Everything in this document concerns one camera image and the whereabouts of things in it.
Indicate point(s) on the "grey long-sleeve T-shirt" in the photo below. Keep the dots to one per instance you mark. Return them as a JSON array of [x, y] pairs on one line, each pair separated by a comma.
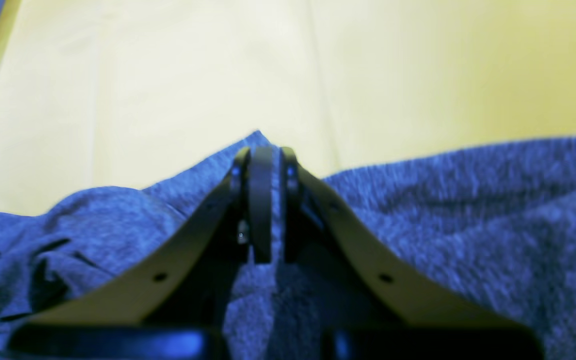
[[495, 223]]

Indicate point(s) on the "yellow table cloth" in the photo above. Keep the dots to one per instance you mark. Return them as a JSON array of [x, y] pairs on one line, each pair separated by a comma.
[[129, 92]]

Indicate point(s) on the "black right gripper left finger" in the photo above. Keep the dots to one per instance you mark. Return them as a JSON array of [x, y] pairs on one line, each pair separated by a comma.
[[172, 305]]

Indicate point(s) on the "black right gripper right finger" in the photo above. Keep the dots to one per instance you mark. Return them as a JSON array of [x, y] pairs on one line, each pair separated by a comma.
[[371, 304]]

